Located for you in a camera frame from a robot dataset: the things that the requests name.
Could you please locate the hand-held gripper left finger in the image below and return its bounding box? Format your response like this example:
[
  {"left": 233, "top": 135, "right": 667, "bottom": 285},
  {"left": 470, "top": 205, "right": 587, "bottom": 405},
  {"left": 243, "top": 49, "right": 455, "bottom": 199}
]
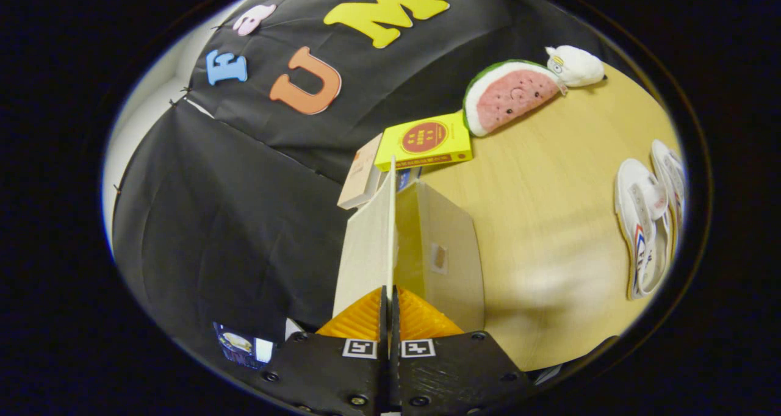
[{"left": 256, "top": 285, "right": 391, "bottom": 416}]

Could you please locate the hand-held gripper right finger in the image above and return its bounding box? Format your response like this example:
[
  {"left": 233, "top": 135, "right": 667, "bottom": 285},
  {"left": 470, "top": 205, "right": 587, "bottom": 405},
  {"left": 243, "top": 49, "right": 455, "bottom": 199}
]
[{"left": 390, "top": 285, "right": 531, "bottom": 416}]

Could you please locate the beige storage box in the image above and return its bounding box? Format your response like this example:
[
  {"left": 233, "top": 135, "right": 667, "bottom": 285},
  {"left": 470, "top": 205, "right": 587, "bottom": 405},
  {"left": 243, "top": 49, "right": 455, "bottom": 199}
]
[{"left": 333, "top": 154, "right": 486, "bottom": 332}]

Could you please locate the white canvas shoe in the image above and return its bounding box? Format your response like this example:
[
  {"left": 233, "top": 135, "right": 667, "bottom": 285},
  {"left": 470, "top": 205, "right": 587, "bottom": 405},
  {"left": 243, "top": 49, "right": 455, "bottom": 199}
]
[
  {"left": 649, "top": 139, "right": 687, "bottom": 261},
  {"left": 614, "top": 158, "right": 670, "bottom": 301}
]

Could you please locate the blue printed sheet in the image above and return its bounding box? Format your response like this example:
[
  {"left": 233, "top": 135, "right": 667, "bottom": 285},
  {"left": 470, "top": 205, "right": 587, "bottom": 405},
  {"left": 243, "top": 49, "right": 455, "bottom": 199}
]
[{"left": 214, "top": 321, "right": 275, "bottom": 369}]

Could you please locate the blue white book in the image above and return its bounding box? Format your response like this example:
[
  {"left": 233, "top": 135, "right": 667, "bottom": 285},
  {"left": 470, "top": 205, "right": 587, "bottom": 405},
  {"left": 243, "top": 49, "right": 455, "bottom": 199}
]
[{"left": 395, "top": 167, "right": 423, "bottom": 192}]

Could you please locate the beige book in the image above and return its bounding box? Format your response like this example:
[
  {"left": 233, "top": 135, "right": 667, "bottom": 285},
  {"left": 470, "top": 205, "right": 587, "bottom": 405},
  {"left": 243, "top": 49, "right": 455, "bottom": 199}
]
[{"left": 337, "top": 134, "right": 384, "bottom": 210}]

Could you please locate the yellow book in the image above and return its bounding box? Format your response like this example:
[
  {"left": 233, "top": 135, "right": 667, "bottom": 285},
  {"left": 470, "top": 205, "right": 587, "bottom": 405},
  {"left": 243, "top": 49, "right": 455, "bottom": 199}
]
[{"left": 374, "top": 111, "right": 473, "bottom": 171}]

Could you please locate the watermelon slice plush toy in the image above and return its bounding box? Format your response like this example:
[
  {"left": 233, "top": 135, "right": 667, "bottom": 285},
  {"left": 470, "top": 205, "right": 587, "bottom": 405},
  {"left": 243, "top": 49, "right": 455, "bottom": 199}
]
[{"left": 462, "top": 60, "right": 568, "bottom": 137}]

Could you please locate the white plush toy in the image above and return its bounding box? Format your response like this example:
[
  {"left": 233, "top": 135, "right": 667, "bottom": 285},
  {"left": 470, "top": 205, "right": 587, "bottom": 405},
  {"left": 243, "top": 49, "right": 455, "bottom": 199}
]
[{"left": 545, "top": 45, "right": 606, "bottom": 88}]

